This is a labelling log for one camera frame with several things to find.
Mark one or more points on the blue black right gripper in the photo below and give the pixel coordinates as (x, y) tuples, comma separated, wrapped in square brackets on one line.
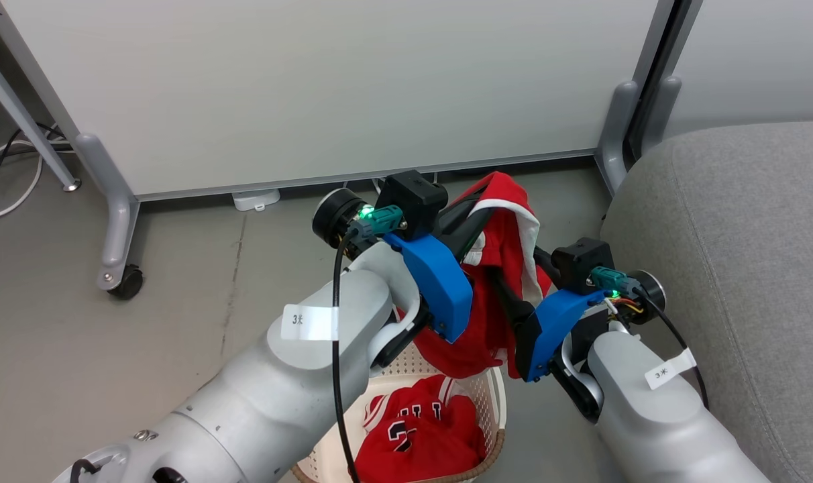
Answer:
[(547, 329)]

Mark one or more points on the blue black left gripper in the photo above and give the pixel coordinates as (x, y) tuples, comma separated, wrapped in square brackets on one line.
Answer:
[(440, 282)]

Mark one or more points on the red white striped garment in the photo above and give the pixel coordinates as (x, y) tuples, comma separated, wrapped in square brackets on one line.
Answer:
[(500, 268)]

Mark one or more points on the red jersey with black number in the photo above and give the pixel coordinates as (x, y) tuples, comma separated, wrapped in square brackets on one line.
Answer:
[(426, 443)]

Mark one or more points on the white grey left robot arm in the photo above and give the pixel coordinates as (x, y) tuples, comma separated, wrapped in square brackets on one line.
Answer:
[(279, 396)]

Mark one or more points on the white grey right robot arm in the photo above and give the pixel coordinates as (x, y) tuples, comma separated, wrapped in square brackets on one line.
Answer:
[(655, 429)]

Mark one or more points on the cream perforated laundry basket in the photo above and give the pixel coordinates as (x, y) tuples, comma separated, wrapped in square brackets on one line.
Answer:
[(490, 409)]

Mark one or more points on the large white partition panel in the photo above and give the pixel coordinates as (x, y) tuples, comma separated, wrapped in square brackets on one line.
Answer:
[(312, 87)]

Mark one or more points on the white power adapter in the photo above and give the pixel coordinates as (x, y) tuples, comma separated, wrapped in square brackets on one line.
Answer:
[(255, 199)]

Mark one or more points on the grey fabric sofa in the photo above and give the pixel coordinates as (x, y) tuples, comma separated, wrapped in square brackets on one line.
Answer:
[(748, 268)]

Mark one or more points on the narrow white partition panel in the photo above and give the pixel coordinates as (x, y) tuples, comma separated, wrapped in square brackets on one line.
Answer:
[(755, 60)]

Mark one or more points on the grey partition foot with caster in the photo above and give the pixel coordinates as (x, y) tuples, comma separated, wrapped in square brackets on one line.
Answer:
[(115, 221)]

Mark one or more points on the grey metal table leg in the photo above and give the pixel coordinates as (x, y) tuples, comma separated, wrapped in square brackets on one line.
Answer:
[(24, 117)]

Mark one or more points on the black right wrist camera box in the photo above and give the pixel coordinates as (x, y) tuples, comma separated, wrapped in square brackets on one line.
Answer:
[(581, 263)]

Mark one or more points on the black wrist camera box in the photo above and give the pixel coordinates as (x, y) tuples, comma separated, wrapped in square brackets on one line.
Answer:
[(581, 263), (413, 198)]

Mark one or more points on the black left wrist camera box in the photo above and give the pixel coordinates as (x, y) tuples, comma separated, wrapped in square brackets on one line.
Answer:
[(413, 198)]

